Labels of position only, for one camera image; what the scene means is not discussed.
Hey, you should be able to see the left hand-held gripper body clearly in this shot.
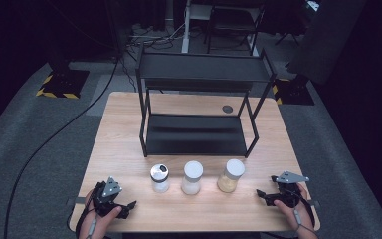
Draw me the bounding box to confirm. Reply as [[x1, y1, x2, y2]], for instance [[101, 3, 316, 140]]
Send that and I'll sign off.
[[92, 175, 130, 220]]

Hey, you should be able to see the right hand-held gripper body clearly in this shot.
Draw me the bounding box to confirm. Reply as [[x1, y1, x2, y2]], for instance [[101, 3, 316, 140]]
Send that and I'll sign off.
[[271, 170, 310, 209]]

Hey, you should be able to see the yellow powder jar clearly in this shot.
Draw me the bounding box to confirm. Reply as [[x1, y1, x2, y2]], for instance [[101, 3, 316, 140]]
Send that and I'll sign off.
[[217, 158, 246, 193]]

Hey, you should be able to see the clear jar with metal lid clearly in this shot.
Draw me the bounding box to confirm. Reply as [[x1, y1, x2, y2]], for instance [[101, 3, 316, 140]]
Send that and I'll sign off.
[[149, 163, 170, 194]]

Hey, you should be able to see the white powder jar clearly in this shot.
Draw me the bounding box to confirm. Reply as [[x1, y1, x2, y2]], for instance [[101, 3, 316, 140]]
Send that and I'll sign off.
[[181, 160, 204, 196]]

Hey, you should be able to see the black two-tier metal rack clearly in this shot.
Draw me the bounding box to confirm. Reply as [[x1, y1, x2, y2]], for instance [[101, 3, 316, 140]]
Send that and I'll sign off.
[[135, 46, 278, 158]]

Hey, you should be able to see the person's right hand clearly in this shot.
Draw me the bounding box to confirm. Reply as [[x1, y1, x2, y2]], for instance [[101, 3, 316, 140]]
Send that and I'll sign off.
[[273, 182, 316, 239]]

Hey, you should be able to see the person's left hand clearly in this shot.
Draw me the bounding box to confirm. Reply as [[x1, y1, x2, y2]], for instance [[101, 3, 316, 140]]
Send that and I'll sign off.
[[79, 189, 122, 239]]

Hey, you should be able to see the black yellow striped floor plate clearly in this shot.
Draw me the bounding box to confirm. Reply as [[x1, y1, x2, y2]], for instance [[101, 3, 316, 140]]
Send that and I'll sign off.
[[35, 69, 91, 100], [272, 78, 315, 107]]

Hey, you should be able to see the dark grey panel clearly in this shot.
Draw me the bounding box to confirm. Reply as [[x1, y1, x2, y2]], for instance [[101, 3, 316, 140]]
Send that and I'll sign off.
[[285, 0, 368, 86]]

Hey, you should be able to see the black metal chair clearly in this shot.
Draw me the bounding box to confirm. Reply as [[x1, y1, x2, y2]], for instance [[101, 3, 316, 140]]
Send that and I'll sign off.
[[206, 2, 267, 57]]

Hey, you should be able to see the white metal stand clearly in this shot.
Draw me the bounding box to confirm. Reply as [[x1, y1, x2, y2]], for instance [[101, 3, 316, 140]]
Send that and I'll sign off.
[[180, 0, 213, 54]]

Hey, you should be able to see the monitor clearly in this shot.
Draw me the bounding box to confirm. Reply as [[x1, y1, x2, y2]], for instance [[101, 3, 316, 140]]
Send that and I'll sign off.
[[302, 0, 321, 13]]

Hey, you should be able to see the right gripper wrist strap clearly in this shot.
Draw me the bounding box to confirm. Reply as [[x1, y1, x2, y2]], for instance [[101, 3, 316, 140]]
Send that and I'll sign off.
[[291, 190, 319, 239]]

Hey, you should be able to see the gripper wrist strap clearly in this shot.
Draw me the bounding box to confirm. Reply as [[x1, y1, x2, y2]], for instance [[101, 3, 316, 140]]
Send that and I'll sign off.
[[75, 188, 99, 239], [291, 190, 319, 239]]

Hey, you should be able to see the left gripper wrist strap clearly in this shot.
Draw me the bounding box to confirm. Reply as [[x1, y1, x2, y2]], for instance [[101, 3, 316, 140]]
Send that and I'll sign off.
[[75, 188, 99, 239]]

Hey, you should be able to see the long black floor cable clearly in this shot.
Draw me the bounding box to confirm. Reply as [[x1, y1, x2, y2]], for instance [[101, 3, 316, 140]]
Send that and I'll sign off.
[[2, 54, 120, 239]]

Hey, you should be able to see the bundle of floor cables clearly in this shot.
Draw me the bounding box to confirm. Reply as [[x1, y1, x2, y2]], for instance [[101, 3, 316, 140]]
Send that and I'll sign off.
[[124, 22, 185, 52]]

